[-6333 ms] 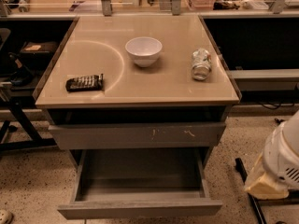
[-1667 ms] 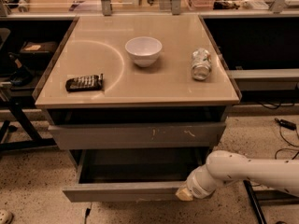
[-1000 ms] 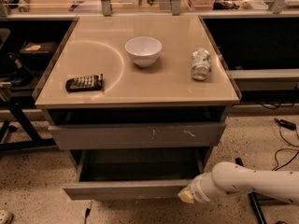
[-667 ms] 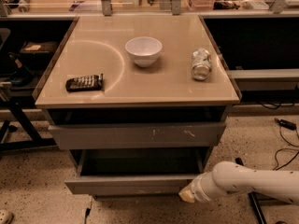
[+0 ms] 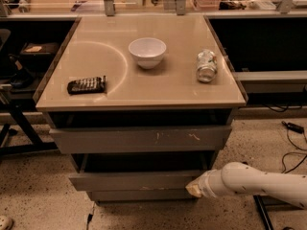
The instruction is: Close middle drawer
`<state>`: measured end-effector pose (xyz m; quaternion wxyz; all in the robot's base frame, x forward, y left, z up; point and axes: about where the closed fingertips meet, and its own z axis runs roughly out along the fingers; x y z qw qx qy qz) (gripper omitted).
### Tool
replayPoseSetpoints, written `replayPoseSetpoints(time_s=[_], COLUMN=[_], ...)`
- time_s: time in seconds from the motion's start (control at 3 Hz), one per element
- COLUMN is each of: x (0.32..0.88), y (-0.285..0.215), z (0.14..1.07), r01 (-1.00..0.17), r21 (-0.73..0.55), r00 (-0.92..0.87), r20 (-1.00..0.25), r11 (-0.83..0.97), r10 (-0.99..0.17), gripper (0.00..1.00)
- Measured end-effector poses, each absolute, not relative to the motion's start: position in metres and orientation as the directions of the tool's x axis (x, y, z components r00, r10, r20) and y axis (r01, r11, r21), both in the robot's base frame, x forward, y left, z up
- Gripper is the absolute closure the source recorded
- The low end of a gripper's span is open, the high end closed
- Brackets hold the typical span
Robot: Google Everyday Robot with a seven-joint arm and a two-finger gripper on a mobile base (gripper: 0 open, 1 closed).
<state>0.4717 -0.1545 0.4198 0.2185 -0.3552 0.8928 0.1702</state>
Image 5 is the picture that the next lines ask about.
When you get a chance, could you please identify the black metal floor stand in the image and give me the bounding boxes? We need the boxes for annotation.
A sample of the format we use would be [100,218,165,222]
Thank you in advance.
[253,195,295,230]

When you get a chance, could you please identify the black metal frame left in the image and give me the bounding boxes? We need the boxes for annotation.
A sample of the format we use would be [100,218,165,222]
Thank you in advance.
[0,83,59,156]

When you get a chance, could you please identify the black power adapter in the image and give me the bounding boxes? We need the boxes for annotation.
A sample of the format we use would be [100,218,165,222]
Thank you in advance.
[282,121,304,134]

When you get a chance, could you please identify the white shoe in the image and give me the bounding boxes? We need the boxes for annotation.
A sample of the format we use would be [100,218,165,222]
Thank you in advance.
[0,216,13,230]

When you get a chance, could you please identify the grey bottom drawer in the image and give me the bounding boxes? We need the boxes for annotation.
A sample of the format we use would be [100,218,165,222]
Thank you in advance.
[87,189,192,202]

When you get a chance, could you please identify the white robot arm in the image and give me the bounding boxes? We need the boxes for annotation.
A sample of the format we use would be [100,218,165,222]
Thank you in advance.
[186,162,307,210]

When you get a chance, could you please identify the black floor cable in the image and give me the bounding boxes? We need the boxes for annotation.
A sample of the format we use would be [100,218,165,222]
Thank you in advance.
[280,129,307,174]

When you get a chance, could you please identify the dark box on shelf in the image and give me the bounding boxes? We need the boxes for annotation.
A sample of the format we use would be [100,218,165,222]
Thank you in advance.
[20,42,59,58]

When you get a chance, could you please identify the grey drawer cabinet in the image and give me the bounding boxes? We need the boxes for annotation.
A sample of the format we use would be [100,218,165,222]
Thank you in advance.
[33,14,249,206]

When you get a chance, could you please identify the grey top drawer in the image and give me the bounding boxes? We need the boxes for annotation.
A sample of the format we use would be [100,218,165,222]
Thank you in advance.
[50,126,232,153]

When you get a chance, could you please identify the black calculator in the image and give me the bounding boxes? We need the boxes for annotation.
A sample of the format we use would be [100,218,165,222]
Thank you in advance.
[67,77,106,95]

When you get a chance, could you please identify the white ceramic bowl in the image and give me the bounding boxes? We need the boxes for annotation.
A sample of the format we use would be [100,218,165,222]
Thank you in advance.
[129,37,167,69]

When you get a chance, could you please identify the grey drawer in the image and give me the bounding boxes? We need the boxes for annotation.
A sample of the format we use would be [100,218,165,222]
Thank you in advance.
[69,151,212,192]
[87,189,192,202]
[50,126,232,153]

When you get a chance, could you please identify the clear glass jar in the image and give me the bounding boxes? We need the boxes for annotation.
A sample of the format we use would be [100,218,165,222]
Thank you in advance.
[196,49,218,82]

